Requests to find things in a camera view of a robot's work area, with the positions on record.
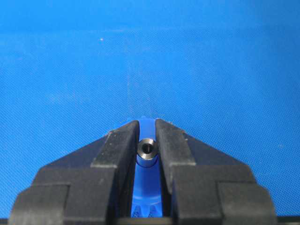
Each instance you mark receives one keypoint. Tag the small blue plastic gear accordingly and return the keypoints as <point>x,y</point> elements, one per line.
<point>140,191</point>

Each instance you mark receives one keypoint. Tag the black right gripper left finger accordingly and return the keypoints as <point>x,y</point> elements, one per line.
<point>90,186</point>

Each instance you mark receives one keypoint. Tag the blue work mat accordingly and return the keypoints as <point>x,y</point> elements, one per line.
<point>225,71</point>

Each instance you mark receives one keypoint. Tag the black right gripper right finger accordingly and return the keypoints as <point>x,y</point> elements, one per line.
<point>207,186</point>

